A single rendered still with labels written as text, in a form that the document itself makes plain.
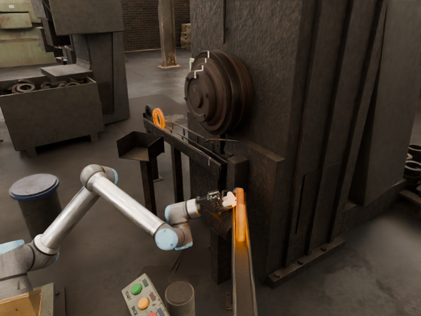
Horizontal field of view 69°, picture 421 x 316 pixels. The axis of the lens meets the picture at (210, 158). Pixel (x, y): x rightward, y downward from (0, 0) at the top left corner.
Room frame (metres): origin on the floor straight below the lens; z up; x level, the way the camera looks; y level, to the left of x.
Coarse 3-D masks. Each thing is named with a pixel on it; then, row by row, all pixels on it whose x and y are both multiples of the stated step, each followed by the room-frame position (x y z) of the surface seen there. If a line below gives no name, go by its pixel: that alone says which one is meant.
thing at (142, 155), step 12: (132, 132) 2.14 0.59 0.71; (144, 132) 2.11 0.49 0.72; (120, 144) 2.00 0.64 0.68; (132, 144) 2.12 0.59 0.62; (144, 144) 2.12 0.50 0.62; (156, 144) 1.96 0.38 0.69; (120, 156) 1.98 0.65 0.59; (132, 156) 1.97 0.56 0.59; (144, 156) 1.95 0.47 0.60; (156, 156) 1.95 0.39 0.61; (144, 168) 1.97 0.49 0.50; (144, 180) 1.98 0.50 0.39; (144, 192) 1.98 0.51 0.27
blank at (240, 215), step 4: (240, 204) 1.09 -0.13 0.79; (240, 208) 1.06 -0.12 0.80; (244, 208) 1.06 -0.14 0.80; (240, 212) 1.04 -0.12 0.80; (244, 212) 1.04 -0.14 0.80; (236, 216) 1.12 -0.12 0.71; (240, 216) 1.02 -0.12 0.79; (244, 216) 1.02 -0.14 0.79; (236, 220) 1.11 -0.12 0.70; (240, 220) 1.01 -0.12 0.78; (244, 220) 1.00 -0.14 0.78; (236, 224) 1.09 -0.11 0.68; (240, 224) 0.99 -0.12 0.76; (244, 224) 0.99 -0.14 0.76; (236, 228) 1.08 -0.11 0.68; (240, 228) 0.99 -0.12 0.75; (244, 228) 0.99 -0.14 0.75; (236, 232) 1.06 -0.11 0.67; (240, 232) 0.98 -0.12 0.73; (244, 232) 0.98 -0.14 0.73; (236, 236) 1.05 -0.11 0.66; (240, 236) 0.98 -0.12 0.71; (244, 236) 0.98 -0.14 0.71; (240, 240) 1.00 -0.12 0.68
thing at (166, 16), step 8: (160, 0) 8.49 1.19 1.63; (168, 0) 8.69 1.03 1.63; (160, 8) 8.52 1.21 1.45; (168, 8) 8.68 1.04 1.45; (160, 16) 8.56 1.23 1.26; (168, 16) 8.68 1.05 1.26; (160, 24) 8.59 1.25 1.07; (168, 24) 8.67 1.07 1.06; (160, 32) 8.63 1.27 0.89; (168, 32) 8.66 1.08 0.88; (160, 40) 8.66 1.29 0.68; (168, 40) 8.65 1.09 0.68; (168, 48) 8.64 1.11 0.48; (168, 56) 8.63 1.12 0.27; (168, 64) 8.63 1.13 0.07; (176, 64) 8.62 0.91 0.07
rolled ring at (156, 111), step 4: (156, 108) 2.49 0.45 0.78; (156, 112) 2.48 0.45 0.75; (160, 112) 2.44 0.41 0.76; (156, 116) 2.54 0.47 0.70; (160, 116) 2.42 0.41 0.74; (156, 120) 2.53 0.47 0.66; (160, 120) 2.41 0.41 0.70; (164, 120) 2.42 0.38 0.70; (156, 124) 2.51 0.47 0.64; (160, 124) 2.42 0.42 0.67; (164, 124) 2.42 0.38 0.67
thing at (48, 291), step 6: (36, 288) 1.23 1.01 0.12; (42, 288) 1.23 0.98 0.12; (48, 288) 1.23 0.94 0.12; (54, 288) 1.24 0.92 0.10; (48, 294) 1.19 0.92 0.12; (54, 294) 1.21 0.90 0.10; (48, 300) 1.15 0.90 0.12; (54, 300) 1.17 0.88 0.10; (42, 306) 1.11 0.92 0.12; (48, 306) 1.11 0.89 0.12; (54, 306) 1.13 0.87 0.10; (42, 312) 1.08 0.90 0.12; (48, 312) 1.08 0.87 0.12; (54, 312) 1.09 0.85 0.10
